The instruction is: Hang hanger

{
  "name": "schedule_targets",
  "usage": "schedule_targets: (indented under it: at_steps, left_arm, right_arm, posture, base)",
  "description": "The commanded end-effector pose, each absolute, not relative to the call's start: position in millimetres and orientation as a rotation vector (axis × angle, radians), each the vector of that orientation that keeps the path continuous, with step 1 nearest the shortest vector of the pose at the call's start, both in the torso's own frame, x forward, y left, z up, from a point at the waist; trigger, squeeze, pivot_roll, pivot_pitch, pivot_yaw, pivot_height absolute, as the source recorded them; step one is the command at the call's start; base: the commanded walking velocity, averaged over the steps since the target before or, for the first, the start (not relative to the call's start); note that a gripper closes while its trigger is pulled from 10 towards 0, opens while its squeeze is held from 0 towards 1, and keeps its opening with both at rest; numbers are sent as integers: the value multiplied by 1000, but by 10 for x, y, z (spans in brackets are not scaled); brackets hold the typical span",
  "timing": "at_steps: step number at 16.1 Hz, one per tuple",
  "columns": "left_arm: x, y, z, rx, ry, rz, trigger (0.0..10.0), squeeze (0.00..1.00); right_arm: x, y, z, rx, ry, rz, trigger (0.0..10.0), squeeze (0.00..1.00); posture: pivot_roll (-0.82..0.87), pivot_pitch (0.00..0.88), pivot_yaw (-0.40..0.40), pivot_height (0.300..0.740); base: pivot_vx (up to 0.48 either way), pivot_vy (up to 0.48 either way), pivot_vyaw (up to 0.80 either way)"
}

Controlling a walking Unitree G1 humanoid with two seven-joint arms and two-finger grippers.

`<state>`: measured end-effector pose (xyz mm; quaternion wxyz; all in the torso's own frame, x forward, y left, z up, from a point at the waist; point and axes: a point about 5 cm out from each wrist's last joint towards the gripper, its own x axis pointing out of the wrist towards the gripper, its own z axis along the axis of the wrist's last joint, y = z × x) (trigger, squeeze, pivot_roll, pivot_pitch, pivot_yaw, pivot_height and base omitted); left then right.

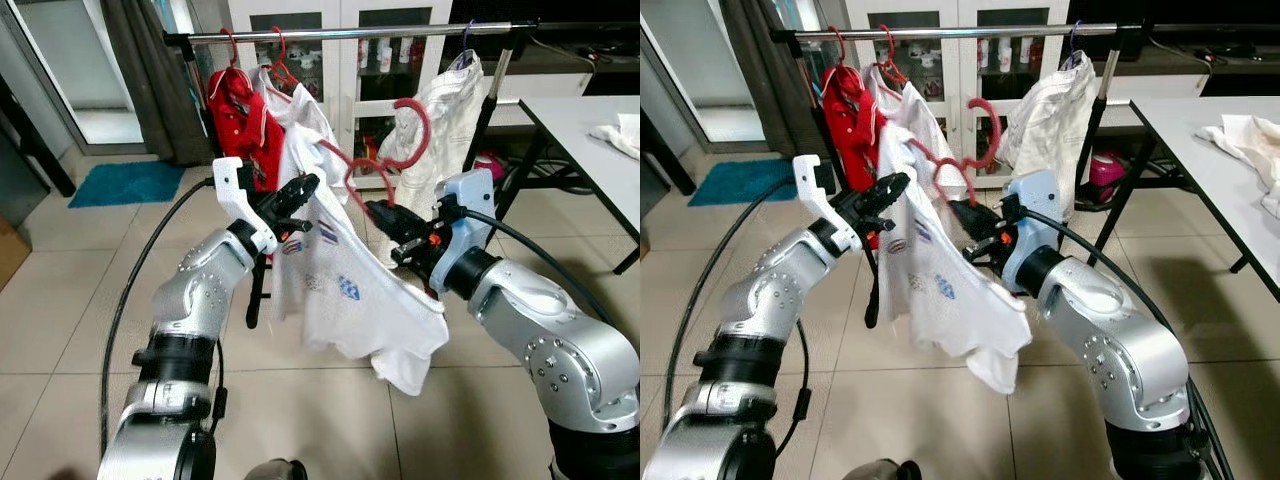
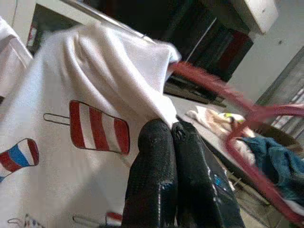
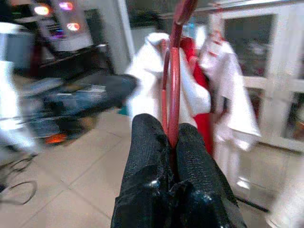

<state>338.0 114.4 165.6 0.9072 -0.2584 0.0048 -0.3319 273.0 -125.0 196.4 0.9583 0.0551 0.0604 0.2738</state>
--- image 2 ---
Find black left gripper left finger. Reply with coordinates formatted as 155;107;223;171
121;119;179;228

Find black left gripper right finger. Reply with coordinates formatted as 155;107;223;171
171;121;247;228

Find dark red wire hanger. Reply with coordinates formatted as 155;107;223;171
169;60;304;226

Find white popsicle print shirt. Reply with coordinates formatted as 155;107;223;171
0;15;183;228

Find cream garment green print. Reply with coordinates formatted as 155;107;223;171
186;105;257;166

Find blue garment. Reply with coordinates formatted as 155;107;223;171
239;136;304;208

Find black shelf unit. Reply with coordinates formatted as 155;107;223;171
29;0;255;108

